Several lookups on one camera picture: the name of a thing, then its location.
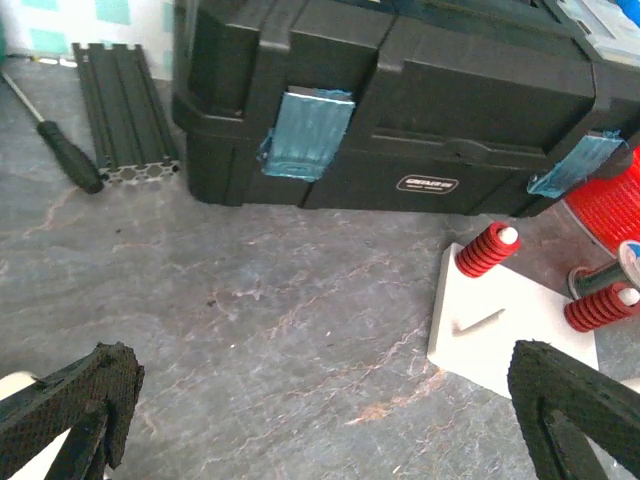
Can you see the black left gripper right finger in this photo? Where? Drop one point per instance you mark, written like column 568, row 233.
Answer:
column 562, row 404

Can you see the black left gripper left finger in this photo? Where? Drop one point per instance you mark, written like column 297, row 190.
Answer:
column 72, row 423

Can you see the white tray with springs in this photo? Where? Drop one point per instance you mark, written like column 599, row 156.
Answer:
column 14, row 383

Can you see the red filament spool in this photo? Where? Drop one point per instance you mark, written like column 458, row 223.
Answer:
column 608, row 209

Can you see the black screwdriver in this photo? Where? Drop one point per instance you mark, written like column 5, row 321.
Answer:
column 72, row 160

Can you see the black plastic toolbox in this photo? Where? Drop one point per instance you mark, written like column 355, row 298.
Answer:
column 453, row 107

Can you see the white peg base plate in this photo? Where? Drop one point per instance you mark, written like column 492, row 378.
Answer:
column 477, row 321

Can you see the solder wire spool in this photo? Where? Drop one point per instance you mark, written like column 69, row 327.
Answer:
column 624, row 268

